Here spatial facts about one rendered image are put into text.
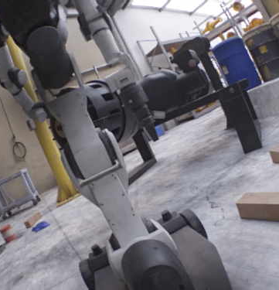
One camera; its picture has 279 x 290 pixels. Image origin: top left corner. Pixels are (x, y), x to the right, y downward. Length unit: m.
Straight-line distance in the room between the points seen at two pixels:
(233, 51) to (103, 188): 3.34
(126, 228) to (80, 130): 0.35
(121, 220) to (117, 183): 0.12
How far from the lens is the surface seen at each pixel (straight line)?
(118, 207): 0.80
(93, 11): 0.99
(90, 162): 0.78
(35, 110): 1.37
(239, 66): 3.84
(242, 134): 2.23
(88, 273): 1.08
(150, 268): 0.56
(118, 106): 1.72
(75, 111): 0.84
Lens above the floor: 0.65
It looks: 4 degrees down
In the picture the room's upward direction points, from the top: 25 degrees counter-clockwise
